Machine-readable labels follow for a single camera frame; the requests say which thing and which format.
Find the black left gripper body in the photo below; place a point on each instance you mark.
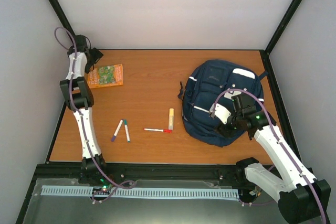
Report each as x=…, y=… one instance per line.
x=94, y=59

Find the red capped white marker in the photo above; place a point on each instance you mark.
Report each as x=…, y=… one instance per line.
x=158, y=130

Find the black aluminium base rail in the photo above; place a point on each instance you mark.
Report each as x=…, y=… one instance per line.
x=225, y=175

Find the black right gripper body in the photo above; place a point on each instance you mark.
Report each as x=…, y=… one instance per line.
x=223, y=130

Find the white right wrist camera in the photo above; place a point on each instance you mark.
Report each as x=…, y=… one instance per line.
x=220, y=112

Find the navy blue student backpack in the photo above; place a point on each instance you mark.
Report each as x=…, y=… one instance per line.
x=203, y=86

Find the green capped white marker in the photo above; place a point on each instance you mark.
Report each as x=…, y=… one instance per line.
x=126, y=130

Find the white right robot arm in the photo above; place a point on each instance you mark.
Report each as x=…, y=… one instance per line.
x=296, y=190

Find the purple capped white marker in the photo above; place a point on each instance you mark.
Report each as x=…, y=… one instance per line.
x=117, y=130

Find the orange green picture book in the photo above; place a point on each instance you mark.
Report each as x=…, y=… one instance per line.
x=106, y=76

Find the light blue slotted cable duct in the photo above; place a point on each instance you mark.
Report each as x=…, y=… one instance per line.
x=141, y=193

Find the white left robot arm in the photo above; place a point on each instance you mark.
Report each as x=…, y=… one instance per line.
x=79, y=99

